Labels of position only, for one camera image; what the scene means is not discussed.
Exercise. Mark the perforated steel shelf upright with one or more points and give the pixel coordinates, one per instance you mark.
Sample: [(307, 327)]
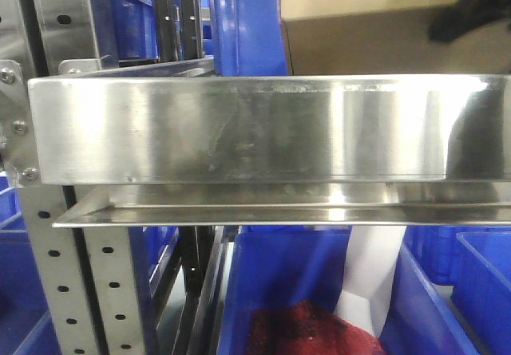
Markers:
[(95, 280)]

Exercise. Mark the blue plastic bin left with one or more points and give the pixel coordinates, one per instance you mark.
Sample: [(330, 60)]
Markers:
[(26, 326)]

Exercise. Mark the blue plastic bin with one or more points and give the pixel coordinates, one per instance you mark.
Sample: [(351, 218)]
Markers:
[(277, 269), (26, 326), (419, 322)]

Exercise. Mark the red cloth in bin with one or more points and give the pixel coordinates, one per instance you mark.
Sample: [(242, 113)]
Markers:
[(306, 328)]

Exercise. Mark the tall tan cardboard box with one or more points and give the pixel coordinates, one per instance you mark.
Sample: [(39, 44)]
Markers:
[(389, 36)]

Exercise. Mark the blue plastic bin right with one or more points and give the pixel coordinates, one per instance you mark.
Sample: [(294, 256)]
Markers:
[(419, 322)]

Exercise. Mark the blue bin upper shelf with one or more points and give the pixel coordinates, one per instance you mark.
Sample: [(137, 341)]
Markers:
[(135, 29)]

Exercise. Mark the stainless steel shelf beam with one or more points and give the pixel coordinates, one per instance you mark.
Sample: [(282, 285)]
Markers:
[(360, 150)]

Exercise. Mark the blue plastic bin centre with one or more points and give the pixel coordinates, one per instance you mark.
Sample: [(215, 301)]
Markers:
[(277, 269)]

